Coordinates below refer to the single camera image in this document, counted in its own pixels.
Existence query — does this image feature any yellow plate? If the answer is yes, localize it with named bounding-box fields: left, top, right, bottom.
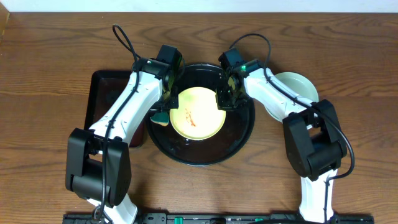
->
left=170, top=87, right=226, bottom=141

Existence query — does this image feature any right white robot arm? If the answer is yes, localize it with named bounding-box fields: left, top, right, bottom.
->
left=216, top=58, right=352, bottom=223

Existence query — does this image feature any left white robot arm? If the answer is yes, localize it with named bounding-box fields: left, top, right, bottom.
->
left=65, top=56, right=183, bottom=223

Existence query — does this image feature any black square tray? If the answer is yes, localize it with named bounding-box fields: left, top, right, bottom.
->
left=84, top=70, right=131, bottom=129

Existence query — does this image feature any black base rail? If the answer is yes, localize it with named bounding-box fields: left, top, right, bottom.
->
left=62, top=212, right=374, bottom=224

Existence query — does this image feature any green yellow sponge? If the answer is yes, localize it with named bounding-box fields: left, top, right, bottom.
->
left=150, top=112, right=170, bottom=126

